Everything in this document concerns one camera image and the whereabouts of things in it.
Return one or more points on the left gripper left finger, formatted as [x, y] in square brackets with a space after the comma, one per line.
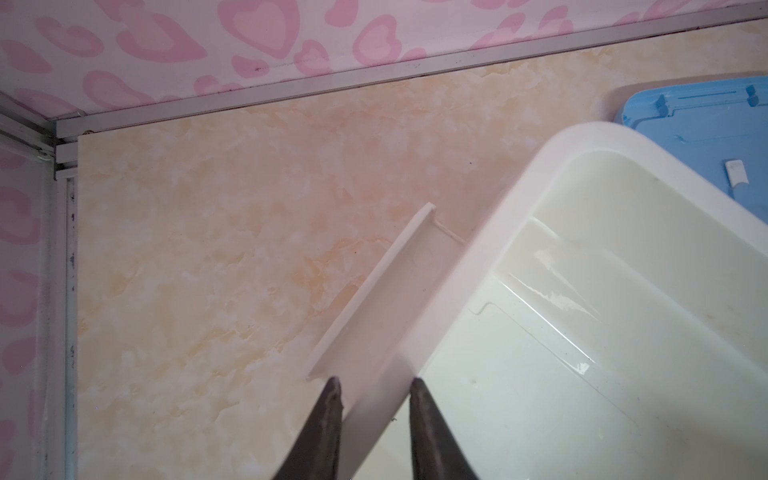
[315, 452]

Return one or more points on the white plastic storage bin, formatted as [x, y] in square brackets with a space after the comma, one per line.
[607, 321]

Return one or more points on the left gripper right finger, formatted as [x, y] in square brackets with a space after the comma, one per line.
[435, 453]

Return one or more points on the blue plastic bin lid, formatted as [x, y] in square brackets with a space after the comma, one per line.
[716, 128]

